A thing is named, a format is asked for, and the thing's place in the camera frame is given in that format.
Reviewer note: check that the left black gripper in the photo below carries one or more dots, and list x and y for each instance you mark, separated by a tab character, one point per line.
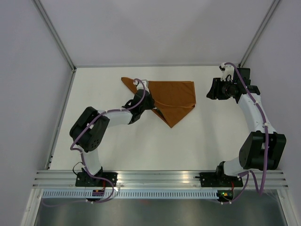
152	102

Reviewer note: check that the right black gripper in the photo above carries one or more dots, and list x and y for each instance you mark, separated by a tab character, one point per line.
215	92

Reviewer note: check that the orange-brown cloth napkin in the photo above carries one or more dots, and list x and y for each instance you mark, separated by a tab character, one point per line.
173	99

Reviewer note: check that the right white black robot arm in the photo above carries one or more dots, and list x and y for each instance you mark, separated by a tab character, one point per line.
263	147

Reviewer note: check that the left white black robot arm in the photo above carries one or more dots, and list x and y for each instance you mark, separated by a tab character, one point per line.
89	129

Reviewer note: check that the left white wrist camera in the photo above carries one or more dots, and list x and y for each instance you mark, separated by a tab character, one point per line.
141	85

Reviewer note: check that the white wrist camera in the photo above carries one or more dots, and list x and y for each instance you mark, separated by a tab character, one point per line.
141	85
227	72

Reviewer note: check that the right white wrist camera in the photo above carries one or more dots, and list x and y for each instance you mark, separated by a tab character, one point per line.
227	72

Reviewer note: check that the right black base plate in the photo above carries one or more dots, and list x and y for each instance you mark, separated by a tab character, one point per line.
211	179

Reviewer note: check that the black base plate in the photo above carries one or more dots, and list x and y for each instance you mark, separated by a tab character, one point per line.
84	180
211	179

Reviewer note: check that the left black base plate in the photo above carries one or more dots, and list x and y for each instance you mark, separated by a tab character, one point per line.
84	180

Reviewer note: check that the right aluminium frame post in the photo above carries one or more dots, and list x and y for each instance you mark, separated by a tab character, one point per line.
259	32

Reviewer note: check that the aluminium frame post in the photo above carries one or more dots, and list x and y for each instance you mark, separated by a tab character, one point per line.
46	19
259	32

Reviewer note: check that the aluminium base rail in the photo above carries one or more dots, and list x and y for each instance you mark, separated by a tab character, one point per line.
184	179

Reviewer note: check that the white slotted cable duct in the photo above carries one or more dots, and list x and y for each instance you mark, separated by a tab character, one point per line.
133	194

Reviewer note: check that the left aluminium frame post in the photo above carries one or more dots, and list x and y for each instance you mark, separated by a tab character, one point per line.
46	19

